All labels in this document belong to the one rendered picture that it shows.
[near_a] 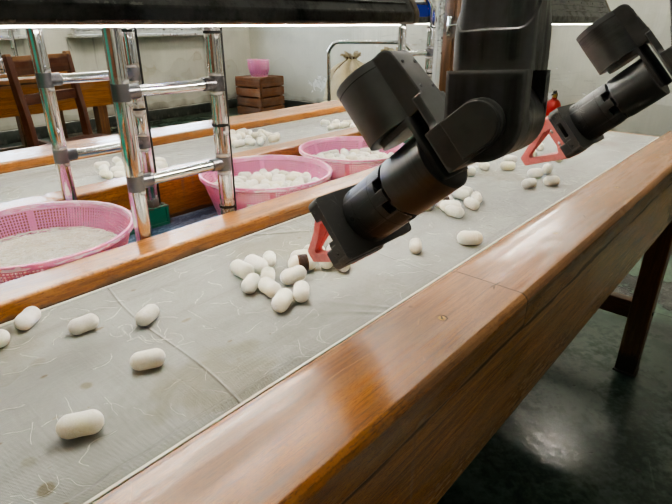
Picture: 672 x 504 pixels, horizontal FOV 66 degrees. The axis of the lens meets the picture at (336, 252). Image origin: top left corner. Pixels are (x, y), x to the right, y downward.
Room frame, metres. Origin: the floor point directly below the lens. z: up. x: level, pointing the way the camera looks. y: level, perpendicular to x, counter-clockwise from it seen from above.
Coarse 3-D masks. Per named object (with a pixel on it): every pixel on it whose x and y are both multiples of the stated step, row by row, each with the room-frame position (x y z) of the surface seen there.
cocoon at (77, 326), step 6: (78, 318) 0.47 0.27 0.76; (84, 318) 0.47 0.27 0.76; (90, 318) 0.47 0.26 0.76; (96, 318) 0.48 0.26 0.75; (72, 324) 0.46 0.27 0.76; (78, 324) 0.46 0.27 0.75; (84, 324) 0.47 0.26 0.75; (90, 324) 0.47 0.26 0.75; (96, 324) 0.47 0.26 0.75; (72, 330) 0.46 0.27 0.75; (78, 330) 0.46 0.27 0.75; (84, 330) 0.47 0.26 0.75
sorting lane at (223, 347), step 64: (512, 192) 0.97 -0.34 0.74; (192, 256) 0.67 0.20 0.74; (384, 256) 0.67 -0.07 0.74; (448, 256) 0.67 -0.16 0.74; (64, 320) 0.49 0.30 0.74; (128, 320) 0.49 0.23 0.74; (192, 320) 0.49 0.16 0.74; (256, 320) 0.49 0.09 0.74; (320, 320) 0.49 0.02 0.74; (0, 384) 0.38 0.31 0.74; (64, 384) 0.38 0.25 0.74; (128, 384) 0.38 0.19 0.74; (192, 384) 0.38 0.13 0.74; (256, 384) 0.38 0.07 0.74; (0, 448) 0.31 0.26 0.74; (64, 448) 0.31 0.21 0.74; (128, 448) 0.31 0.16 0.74
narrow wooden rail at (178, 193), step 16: (352, 128) 1.50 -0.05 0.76; (288, 144) 1.29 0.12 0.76; (352, 144) 1.44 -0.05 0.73; (208, 160) 1.13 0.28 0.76; (192, 176) 1.05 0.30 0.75; (80, 192) 0.89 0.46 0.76; (96, 192) 0.90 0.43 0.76; (112, 192) 0.92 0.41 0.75; (160, 192) 0.99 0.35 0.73; (176, 192) 1.02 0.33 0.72; (192, 192) 1.05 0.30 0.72; (0, 208) 0.80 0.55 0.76; (80, 208) 0.88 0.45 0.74; (128, 208) 0.94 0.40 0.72; (176, 208) 1.02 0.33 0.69; (192, 208) 1.04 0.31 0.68; (0, 224) 0.78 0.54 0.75
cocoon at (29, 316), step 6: (30, 306) 0.49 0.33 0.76; (24, 312) 0.48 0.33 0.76; (30, 312) 0.48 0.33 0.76; (36, 312) 0.49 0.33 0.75; (18, 318) 0.47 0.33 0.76; (24, 318) 0.47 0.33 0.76; (30, 318) 0.48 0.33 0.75; (36, 318) 0.48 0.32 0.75; (18, 324) 0.47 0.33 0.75; (24, 324) 0.47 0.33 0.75; (30, 324) 0.47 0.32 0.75
